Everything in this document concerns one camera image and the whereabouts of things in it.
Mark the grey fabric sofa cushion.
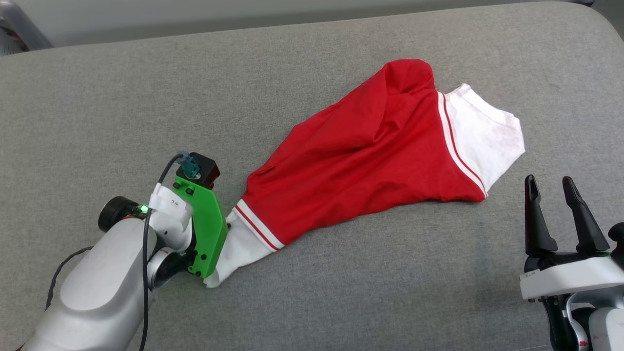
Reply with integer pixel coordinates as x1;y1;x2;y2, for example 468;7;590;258
0;0;624;351

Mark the left camera cable teal plug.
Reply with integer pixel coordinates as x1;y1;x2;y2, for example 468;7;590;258
139;151;201;351

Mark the grey partition frame post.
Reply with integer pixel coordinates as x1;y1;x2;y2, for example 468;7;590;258
0;0;53;52

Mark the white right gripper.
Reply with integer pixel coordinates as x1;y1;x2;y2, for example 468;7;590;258
519;175;624;300

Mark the red white basketball jersey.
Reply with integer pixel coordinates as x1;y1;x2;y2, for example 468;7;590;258
205;58;526;288

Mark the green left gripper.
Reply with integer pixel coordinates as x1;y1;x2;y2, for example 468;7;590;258
173;175;229;278

